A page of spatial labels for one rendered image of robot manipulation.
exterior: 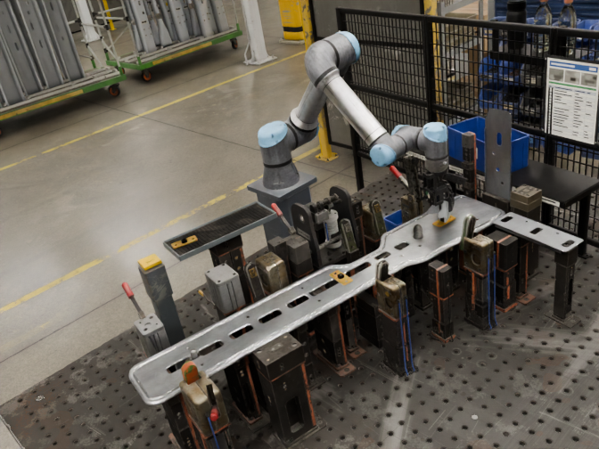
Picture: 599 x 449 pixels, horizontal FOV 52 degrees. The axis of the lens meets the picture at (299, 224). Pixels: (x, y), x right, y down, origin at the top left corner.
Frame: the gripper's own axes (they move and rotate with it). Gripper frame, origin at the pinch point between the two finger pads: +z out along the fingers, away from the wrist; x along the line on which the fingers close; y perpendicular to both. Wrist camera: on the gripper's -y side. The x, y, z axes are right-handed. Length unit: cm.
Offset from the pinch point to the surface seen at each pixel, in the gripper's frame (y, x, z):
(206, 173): -48, -344, 103
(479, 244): 8.1, 23.0, -2.1
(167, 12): -222, -793, 30
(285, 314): 70, 3, 2
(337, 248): 33.4, -20.1, 5.4
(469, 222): 7.2, 18.4, -8.1
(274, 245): 58, -20, -8
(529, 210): -23.9, 17.0, 1.8
